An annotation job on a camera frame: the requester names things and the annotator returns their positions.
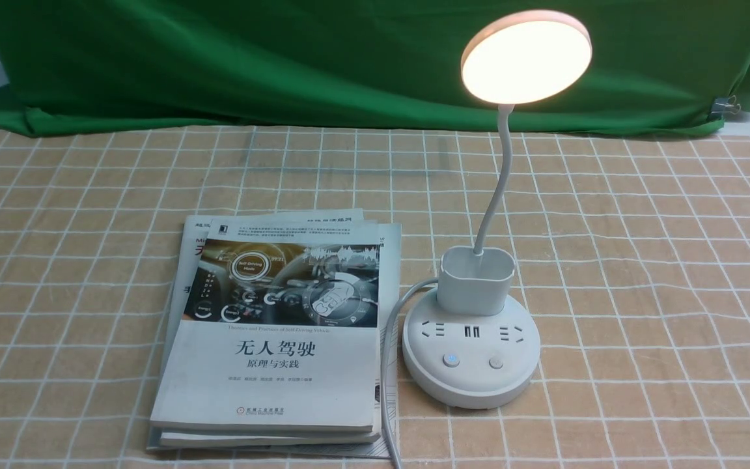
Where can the orange checkered tablecloth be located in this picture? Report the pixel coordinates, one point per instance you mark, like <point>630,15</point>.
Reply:
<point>633,256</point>

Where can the white desk lamp with sockets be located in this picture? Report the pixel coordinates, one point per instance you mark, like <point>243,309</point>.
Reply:
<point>468,343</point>

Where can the bottom white book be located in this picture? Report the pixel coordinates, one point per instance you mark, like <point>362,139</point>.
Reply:
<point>389,280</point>

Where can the top self-driving book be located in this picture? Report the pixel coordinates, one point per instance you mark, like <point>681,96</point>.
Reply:
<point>280,331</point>

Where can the metal binder clip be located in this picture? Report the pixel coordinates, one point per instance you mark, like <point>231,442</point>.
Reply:
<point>724,106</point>

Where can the green backdrop cloth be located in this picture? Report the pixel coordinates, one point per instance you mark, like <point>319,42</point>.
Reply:
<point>84,67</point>

